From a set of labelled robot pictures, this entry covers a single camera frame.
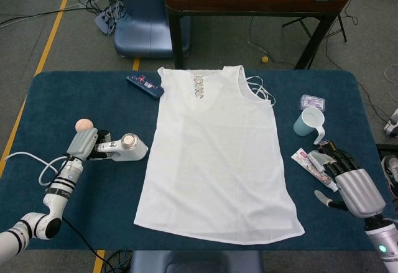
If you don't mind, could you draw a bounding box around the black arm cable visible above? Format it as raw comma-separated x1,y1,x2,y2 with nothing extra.
46,151,107,262

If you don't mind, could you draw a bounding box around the white sleeveless shirt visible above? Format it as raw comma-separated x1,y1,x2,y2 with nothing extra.
132,65,306,246

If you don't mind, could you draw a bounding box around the long black floor cable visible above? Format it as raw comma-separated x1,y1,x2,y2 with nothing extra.
0,4,98,27

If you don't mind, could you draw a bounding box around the black metal stand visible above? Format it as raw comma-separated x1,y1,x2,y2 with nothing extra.
282,14,348,43

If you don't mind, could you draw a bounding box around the brown mahjong table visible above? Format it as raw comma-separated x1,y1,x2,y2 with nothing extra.
163,0,354,70

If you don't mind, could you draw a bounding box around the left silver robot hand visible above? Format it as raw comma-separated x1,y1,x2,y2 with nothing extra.
65,127,112,162

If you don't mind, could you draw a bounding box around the blue white power strip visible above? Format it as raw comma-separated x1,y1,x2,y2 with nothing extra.
94,4,126,35

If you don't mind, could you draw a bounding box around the light blue cup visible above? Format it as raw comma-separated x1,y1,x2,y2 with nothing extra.
293,108,326,146

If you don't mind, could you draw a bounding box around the peach round ball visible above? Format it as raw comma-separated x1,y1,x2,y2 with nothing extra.
75,118,95,132

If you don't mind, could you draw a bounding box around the pink white toothpaste tube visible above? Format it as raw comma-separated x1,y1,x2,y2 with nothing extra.
290,149,341,193

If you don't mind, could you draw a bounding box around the thin white floor cable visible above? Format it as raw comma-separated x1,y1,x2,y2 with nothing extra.
247,39,269,55

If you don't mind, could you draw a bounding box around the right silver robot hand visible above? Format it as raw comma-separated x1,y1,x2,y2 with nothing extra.
307,149,388,219

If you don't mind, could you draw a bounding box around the white handheld device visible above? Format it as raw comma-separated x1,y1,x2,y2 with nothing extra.
93,132,149,163

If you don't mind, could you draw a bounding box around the blue table cloth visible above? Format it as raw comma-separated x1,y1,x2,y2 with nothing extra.
0,69,386,252

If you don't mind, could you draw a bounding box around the clear purple plastic box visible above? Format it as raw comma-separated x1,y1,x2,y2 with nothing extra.
298,94,328,113

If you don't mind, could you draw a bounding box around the grey sneaker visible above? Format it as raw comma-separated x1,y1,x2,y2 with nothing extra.
380,155,398,200

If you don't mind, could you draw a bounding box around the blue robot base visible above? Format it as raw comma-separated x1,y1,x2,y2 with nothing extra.
113,0,192,60

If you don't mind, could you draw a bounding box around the grey handheld device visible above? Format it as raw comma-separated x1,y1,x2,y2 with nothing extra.
382,108,398,138

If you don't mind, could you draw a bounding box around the dark blue patterned box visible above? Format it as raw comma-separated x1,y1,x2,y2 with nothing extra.
125,73,165,101

